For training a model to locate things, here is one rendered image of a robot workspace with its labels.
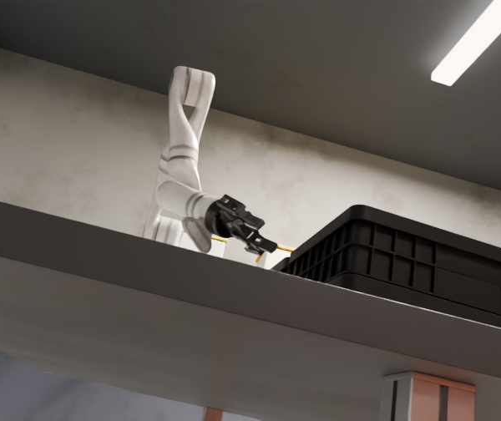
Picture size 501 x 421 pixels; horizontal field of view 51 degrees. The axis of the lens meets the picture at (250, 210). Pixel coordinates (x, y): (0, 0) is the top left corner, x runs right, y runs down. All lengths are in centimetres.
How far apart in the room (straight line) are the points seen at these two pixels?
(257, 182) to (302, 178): 35
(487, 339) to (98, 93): 373
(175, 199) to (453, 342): 80
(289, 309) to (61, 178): 338
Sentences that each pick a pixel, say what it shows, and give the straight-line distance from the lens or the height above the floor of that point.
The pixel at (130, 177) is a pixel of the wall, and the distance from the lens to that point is 370.
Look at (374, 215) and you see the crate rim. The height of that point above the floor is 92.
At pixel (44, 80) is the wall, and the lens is 413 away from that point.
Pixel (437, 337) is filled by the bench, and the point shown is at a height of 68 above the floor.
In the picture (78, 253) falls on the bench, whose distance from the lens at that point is 40.
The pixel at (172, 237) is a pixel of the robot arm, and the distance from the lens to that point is 146.
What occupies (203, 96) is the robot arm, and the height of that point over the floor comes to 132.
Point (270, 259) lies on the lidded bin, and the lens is 310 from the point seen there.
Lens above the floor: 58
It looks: 23 degrees up
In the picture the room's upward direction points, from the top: 12 degrees clockwise
